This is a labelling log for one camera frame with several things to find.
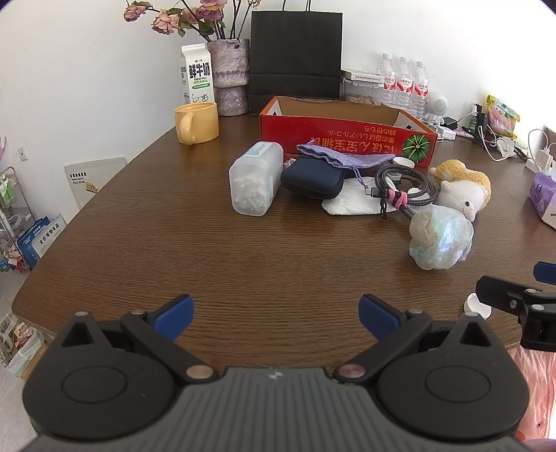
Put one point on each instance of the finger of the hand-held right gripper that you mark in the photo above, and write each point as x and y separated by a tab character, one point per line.
499	293
546	273

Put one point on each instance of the green spray bottle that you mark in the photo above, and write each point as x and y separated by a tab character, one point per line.
478	121

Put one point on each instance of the purple tissue pack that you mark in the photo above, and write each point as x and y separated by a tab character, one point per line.
543	200

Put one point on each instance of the clear seed container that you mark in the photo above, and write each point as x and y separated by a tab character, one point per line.
360	93

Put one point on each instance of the purple stone vase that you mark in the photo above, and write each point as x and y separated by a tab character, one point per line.
228	65

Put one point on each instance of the clear cotton swab container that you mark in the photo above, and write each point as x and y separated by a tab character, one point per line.
254	182

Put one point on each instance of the blue pet food bag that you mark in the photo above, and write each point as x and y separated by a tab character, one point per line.
41	241

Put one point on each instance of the pink snack packet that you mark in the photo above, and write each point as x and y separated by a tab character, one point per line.
501	117

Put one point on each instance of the white wall plug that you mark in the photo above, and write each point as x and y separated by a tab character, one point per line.
506	147

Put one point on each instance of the white power adapter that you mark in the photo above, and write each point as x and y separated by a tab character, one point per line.
543	158

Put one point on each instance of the white green milk carton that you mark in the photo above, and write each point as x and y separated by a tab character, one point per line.
197	74

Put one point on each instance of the red cardboard box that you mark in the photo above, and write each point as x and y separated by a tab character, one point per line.
339	130

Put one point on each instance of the dried rose bouquet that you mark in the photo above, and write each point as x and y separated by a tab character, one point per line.
165	19

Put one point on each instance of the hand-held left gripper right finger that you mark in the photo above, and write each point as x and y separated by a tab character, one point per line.
378	315

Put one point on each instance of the clear water bottle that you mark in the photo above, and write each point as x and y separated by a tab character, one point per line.
405	84
388	82
420	89

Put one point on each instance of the flat white box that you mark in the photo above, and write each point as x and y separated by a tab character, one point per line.
362	74

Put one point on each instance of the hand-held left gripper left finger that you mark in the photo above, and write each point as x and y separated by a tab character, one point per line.
173	315

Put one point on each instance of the white ribbed bottle cap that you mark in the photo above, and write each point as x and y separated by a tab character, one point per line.
402	162

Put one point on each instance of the yellow mug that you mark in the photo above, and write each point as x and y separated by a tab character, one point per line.
202	124

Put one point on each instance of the white board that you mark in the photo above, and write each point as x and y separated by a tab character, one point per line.
93	180

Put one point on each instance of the navy zip case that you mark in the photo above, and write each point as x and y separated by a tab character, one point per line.
310	178

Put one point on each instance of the white cloth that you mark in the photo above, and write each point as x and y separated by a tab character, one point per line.
347	202

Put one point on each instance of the green packet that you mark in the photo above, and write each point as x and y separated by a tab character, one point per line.
438	237

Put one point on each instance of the purple knit pouch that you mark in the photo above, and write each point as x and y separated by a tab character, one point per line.
339	153

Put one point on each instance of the white robot speaker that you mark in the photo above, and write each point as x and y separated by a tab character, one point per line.
438	104

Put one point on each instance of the white flip lid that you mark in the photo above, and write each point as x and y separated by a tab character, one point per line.
473	304

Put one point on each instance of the clear plastic bag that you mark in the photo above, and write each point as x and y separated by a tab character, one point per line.
19	347

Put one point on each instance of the black charger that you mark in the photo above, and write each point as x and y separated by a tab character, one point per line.
450	123

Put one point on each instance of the black paper bag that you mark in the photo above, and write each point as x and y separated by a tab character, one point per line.
295	52

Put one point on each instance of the white charger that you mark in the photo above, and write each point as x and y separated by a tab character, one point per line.
447	134

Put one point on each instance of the yellow white plush toy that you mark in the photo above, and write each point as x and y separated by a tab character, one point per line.
464	191

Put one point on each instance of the pink clothing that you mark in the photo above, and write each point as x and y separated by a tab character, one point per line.
536	391

